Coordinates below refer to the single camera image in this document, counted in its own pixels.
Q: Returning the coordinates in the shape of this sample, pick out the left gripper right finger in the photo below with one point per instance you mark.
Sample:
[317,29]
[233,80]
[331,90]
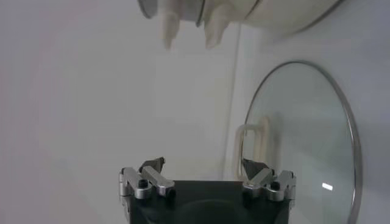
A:
[283,185]

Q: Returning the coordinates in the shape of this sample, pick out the cream electric cooking pot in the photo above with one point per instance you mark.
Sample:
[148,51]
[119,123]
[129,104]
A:
[274,15]

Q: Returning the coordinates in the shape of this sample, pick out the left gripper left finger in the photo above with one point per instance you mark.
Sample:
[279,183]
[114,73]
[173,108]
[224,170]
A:
[137,185]

